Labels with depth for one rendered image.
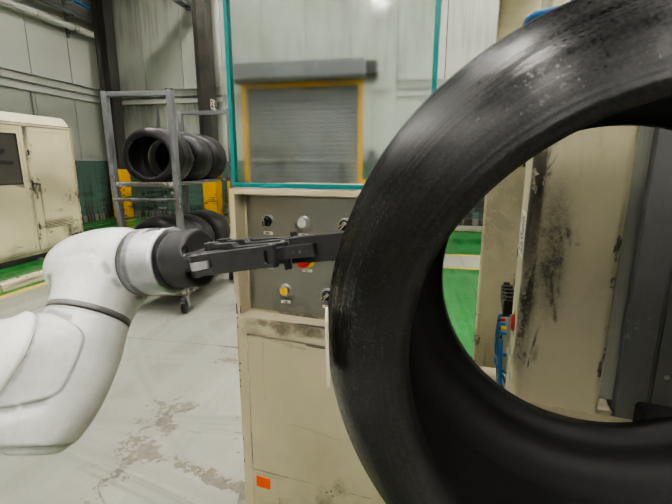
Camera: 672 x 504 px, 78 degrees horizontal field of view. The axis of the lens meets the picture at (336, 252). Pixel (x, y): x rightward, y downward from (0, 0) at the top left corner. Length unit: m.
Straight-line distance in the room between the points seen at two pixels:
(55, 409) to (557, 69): 0.56
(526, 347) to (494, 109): 0.51
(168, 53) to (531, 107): 11.23
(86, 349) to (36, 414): 0.08
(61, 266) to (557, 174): 0.69
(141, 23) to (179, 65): 1.31
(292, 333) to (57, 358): 0.74
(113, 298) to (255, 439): 0.92
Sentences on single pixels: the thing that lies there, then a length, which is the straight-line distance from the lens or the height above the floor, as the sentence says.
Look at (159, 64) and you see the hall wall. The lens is 11.53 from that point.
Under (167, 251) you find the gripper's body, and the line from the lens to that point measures 0.54.
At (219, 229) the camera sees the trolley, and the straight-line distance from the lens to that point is 4.63.
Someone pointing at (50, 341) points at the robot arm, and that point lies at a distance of 0.57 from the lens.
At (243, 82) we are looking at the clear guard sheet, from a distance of 1.20.
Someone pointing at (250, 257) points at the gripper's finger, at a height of 1.23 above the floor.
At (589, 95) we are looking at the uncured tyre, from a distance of 0.31.
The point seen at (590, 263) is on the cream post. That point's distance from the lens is 0.72.
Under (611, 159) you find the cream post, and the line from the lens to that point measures 0.71.
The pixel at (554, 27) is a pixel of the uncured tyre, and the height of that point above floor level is 1.42.
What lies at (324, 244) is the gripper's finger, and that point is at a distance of 0.46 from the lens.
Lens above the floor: 1.33
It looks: 12 degrees down
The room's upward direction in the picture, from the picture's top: straight up
